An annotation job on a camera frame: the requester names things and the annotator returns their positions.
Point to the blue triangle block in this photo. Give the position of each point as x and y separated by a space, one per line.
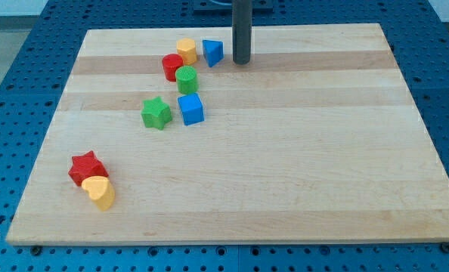
213 51

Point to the green star block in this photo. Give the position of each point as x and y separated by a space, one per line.
156 113

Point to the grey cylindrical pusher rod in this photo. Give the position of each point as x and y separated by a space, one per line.
241 31

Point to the red star block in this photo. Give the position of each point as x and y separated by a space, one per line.
86 166

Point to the red cylinder block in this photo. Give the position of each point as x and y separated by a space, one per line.
170 64

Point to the yellow heart block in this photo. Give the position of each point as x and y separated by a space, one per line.
100 191

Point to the blue cube block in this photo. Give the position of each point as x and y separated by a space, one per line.
191 108

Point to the green cylinder block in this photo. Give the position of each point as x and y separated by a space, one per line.
186 79

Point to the yellow hexagon block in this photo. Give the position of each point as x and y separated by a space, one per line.
186 48

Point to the wooden board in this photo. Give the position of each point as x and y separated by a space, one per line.
317 140

